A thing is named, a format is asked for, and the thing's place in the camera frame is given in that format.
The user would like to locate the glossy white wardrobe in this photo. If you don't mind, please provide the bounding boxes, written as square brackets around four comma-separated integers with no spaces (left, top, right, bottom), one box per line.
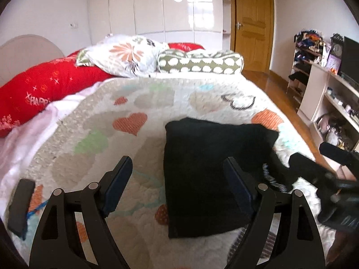
[89,0,232,44]

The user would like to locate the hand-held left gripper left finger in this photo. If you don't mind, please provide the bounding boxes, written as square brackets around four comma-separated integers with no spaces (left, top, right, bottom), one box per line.
[29,155,134,269]

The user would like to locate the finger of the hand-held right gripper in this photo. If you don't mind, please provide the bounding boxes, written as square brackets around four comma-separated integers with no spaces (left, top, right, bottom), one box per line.
[289,153,337,185]
[319,142,359,171]

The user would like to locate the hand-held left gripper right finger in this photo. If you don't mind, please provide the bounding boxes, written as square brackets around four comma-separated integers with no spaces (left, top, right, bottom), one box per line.
[223,157,327,269]

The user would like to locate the black television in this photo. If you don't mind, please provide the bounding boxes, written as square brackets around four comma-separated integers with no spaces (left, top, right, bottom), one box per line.
[339,36,359,83]

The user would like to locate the black pants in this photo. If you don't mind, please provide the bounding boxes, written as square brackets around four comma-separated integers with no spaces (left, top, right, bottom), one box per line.
[163,118,298,239]

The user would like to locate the wooden door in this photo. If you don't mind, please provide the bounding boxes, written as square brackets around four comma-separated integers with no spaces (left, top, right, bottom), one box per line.
[230,0,274,73]

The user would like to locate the red bolster pillow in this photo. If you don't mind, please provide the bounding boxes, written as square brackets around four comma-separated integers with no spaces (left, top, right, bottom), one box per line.
[0,43,205,138]

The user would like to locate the green white-spotted bolster pillow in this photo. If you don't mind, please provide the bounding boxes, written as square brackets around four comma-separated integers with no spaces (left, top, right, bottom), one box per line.
[158,49,244,75]

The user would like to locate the blue lanyard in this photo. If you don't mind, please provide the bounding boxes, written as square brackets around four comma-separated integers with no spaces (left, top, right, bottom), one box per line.
[22,200,45,240]

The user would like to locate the pale pink blanket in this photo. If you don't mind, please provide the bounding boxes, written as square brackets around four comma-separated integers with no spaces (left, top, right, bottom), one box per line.
[0,81,107,222]

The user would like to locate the rounded beige headboard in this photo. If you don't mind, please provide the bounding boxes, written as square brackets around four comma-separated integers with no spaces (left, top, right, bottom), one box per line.
[0,34,66,87]

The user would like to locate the white shelf cabinet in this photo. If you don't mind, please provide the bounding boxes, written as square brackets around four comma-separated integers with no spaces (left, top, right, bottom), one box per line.
[297,62,359,174]

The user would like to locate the ornate black clock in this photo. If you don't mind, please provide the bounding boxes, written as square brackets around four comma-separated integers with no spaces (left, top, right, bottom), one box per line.
[330,34,344,60]

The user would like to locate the floral white pillow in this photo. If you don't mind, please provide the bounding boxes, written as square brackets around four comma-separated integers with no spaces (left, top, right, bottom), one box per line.
[76,35,170,78]

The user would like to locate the shoe rack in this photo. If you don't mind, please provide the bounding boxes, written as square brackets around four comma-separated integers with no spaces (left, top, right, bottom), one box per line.
[286,29,331,101]

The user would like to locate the heart-patterned quilt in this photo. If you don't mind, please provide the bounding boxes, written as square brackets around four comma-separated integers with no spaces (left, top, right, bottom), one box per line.
[6,76,337,269]

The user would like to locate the purple box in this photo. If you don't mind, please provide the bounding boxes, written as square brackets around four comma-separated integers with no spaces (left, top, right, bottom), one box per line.
[325,54,341,74]

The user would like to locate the black smartphone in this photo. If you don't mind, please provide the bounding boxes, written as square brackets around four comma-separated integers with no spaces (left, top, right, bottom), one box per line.
[7,179,35,237]

